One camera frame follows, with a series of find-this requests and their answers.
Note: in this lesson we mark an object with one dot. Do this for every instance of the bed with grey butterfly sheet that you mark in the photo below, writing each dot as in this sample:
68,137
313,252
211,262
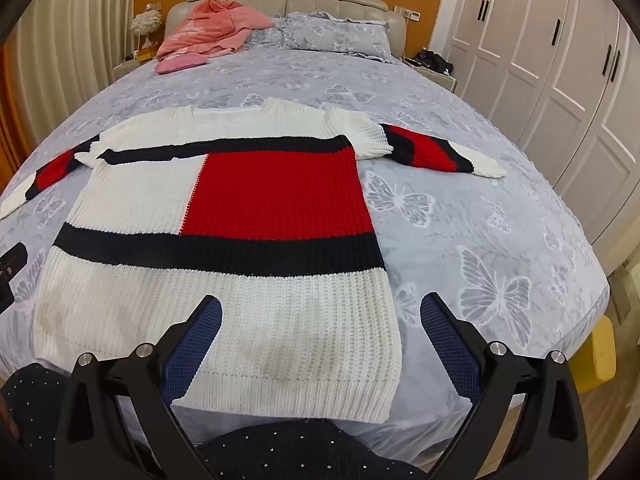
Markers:
450,220

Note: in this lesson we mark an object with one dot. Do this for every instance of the yellow stool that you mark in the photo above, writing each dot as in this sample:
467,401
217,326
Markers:
597,360

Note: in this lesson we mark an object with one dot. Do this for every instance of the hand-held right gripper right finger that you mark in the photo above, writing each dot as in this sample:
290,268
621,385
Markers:
441,331

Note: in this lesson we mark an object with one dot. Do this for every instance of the white panelled wardrobe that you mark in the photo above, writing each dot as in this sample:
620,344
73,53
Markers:
560,70

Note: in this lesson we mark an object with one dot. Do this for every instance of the white wall switch panel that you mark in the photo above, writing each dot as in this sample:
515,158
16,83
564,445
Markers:
407,12

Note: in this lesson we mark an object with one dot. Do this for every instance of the cream pleated curtain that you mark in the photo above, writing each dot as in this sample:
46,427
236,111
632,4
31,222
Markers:
75,45

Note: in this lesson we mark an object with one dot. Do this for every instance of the white red navy knit sweater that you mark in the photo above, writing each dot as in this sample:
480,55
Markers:
280,195

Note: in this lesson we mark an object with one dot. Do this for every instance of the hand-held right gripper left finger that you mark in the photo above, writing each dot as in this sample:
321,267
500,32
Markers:
199,341

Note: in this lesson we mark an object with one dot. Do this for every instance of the beige nightstand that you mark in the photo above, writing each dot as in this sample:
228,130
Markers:
440,80
131,66

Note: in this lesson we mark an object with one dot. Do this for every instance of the pink clothing pile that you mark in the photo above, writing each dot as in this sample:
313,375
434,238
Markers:
210,25

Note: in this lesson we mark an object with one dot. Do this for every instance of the person's dark dotted pants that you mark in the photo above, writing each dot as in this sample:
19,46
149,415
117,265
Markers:
280,447

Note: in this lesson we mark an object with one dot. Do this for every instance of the white feather lamp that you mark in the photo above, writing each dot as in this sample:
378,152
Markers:
146,25

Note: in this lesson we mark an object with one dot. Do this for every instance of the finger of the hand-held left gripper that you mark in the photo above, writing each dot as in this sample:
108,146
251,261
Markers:
11,280

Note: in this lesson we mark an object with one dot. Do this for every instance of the dark items on nightstand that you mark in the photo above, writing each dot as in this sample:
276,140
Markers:
434,61

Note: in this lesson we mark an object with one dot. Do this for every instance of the grey butterfly pillow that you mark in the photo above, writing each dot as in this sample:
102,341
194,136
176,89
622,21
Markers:
267,35
340,35

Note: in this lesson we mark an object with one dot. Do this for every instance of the beige padded headboard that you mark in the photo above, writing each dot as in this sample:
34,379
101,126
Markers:
295,2

